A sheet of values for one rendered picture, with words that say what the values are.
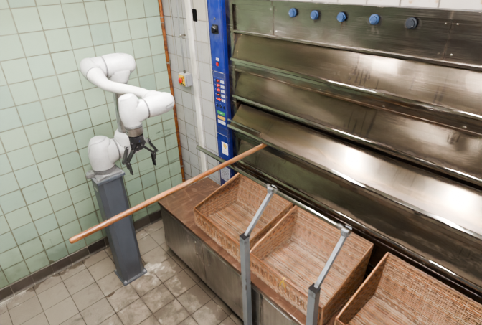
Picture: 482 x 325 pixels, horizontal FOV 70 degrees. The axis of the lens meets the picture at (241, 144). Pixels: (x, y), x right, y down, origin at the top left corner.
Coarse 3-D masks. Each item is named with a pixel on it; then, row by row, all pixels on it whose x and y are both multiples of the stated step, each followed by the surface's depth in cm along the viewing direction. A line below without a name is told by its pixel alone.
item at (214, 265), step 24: (192, 192) 293; (168, 216) 279; (192, 216) 265; (264, 216) 262; (168, 240) 299; (192, 240) 258; (192, 264) 274; (216, 264) 240; (240, 264) 221; (216, 288) 255; (240, 288) 224; (264, 288) 203; (240, 312) 237; (264, 312) 210; (288, 312) 189; (336, 312) 188; (360, 312) 187
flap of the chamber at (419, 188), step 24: (240, 120) 247; (264, 120) 235; (288, 144) 216; (312, 144) 206; (336, 144) 196; (336, 168) 191; (360, 168) 183; (384, 168) 176; (408, 168) 169; (408, 192) 165; (432, 192) 159; (456, 192) 154; (480, 192) 149; (456, 216) 150; (480, 216) 146; (480, 240) 144
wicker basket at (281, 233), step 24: (288, 216) 227; (312, 216) 223; (264, 240) 217; (288, 240) 236; (312, 240) 225; (360, 240) 200; (264, 264) 200; (288, 264) 218; (312, 264) 217; (336, 264) 213; (360, 264) 190; (288, 288) 190; (336, 288) 201
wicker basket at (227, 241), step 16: (240, 176) 271; (224, 192) 266; (240, 192) 273; (208, 208) 260; (224, 208) 271; (240, 208) 270; (272, 208) 248; (288, 208) 233; (208, 224) 239; (224, 224) 255; (240, 224) 254; (256, 224) 253; (272, 224) 226; (224, 240) 239; (256, 240) 220
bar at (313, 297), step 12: (216, 156) 226; (252, 180) 202; (276, 192) 189; (264, 204) 192; (300, 204) 178; (324, 216) 169; (252, 228) 192; (336, 228) 164; (348, 228) 160; (240, 240) 191; (240, 252) 196; (336, 252) 160; (324, 276) 159; (312, 288) 158; (312, 300) 159; (312, 312) 162; (312, 324) 166
